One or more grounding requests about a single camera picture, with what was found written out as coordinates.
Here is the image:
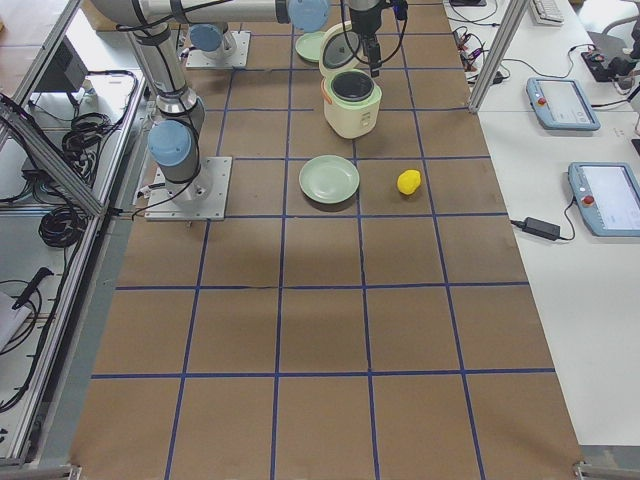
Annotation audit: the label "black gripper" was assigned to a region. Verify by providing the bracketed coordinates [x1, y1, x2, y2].
[348, 4, 385, 77]

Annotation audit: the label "white rice cooker orange handle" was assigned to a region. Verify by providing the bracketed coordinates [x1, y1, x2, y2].
[319, 21, 382, 139]

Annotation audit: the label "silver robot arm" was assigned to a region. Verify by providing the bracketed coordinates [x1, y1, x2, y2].
[189, 24, 236, 58]
[184, 35, 401, 217]

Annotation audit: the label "green plate near arm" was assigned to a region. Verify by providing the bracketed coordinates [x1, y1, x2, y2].
[299, 155, 360, 204]
[295, 31, 325, 63]

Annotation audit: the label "yellow toy bell pepper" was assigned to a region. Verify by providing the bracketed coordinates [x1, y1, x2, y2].
[396, 169, 422, 196]

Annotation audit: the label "white keyboard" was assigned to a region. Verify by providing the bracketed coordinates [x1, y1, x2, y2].
[529, 0, 564, 27]

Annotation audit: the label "far teach pendant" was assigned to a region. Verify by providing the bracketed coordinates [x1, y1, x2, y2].
[526, 77, 601, 131]

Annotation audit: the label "teach pendant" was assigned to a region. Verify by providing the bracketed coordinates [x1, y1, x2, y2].
[526, 77, 601, 131]
[568, 162, 639, 237]

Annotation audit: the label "black power brick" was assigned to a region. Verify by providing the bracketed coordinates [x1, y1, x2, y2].
[522, 217, 561, 241]

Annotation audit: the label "near teach pendant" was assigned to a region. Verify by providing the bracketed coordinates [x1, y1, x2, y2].
[568, 162, 639, 237]

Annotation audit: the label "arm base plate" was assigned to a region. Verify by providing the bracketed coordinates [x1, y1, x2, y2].
[186, 30, 251, 70]
[142, 157, 232, 221]

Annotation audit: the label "aluminium frame post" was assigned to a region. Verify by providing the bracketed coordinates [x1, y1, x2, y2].
[468, 0, 527, 114]

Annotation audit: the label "black coiled cables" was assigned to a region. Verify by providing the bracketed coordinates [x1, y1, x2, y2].
[38, 205, 87, 249]

